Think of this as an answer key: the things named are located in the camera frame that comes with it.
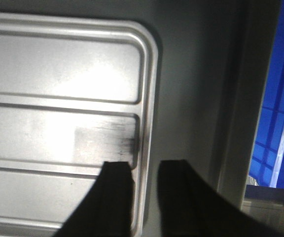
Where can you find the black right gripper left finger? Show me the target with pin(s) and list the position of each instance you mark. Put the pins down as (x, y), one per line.
(106, 209)

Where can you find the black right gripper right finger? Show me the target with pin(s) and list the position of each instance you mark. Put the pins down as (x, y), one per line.
(190, 207)

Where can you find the small ribbed silver tray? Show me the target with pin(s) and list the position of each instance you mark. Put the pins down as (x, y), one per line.
(74, 93)

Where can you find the large silver base tray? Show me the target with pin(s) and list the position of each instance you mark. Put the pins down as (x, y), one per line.
(212, 63)

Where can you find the blue plastic bin right side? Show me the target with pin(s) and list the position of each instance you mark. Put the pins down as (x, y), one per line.
(267, 159)

